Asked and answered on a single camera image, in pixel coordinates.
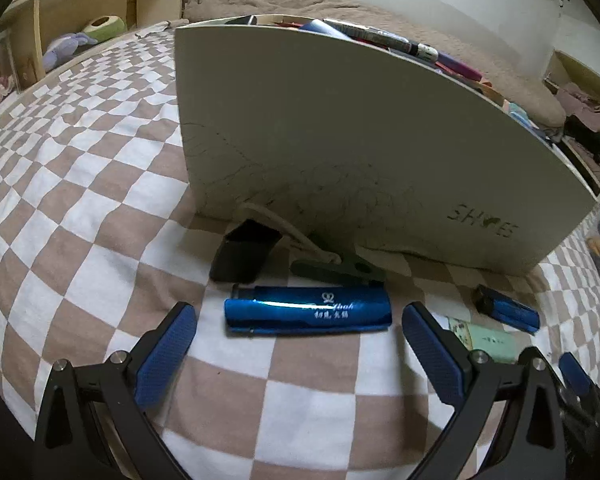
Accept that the checkered bed sheet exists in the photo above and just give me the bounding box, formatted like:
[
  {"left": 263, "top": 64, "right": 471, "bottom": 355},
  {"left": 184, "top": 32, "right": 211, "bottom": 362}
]
[{"left": 0, "top": 22, "right": 600, "bottom": 480}]

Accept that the dark blue text lighter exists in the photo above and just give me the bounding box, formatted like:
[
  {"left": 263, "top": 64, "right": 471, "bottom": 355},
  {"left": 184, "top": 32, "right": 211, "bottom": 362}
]
[{"left": 224, "top": 286, "right": 392, "bottom": 336}]

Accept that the white cardboard shoe box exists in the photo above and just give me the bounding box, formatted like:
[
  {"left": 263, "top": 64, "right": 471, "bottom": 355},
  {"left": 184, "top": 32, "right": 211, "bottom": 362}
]
[{"left": 174, "top": 21, "right": 596, "bottom": 275}]

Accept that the beige quilted duvet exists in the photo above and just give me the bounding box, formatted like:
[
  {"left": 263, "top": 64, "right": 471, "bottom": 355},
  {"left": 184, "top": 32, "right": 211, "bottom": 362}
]
[{"left": 184, "top": 0, "right": 566, "bottom": 128}]

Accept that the anime print white lighter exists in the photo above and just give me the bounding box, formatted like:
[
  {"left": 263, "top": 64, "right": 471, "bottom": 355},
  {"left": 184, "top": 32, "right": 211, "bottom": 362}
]
[{"left": 324, "top": 18, "right": 439, "bottom": 63}]

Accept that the shiny blue lighter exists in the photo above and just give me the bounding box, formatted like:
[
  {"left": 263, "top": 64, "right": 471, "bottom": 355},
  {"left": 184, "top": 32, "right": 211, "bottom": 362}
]
[{"left": 471, "top": 285, "right": 541, "bottom": 334}]

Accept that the wooden bedside shelf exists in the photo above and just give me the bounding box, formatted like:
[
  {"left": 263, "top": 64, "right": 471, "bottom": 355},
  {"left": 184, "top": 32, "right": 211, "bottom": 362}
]
[{"left": 0, "top": 0, "right": 186, "bottom": 88}]

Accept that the pink clothes pile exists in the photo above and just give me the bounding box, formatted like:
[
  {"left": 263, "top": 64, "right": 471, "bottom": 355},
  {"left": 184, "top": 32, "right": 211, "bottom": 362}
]
[{"left": 556, "top": 82, "right": 600, "bottom": 132}]

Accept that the black small box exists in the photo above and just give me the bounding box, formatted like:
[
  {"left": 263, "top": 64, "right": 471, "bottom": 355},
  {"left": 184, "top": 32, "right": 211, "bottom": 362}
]
[{"left": 209, "top": 219, "right": 283, "bottom": 284}]

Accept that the mint green lighter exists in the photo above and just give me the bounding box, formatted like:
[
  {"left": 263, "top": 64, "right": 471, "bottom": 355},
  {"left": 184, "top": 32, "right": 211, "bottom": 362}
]
[{"left": 446, "top": 318, "right": 519, "bottom": 363}]

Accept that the dark green clip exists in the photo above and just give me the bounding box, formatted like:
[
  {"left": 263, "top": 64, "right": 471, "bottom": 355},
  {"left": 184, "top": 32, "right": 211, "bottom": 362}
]
[{"left": 290, "top": 249, "right": 386, "bottom": 287}]

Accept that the green avocado plush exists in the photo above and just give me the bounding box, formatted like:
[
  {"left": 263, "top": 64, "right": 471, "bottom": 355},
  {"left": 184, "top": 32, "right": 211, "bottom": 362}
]
[{"left": 83, "top": 15, "right": 126, "bottom": 44}]

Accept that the purple plush toy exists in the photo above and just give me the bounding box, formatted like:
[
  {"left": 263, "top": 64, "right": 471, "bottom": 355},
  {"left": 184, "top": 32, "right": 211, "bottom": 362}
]
[{"left": 42, "top": 32, "right": 97, "bottom": 73}]

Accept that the purple pink gradient lighter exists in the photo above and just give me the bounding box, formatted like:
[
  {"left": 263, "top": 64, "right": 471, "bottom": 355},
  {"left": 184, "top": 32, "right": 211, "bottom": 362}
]
[{"left": 437, "top": 51, "right": 483, "bottom": 81}]

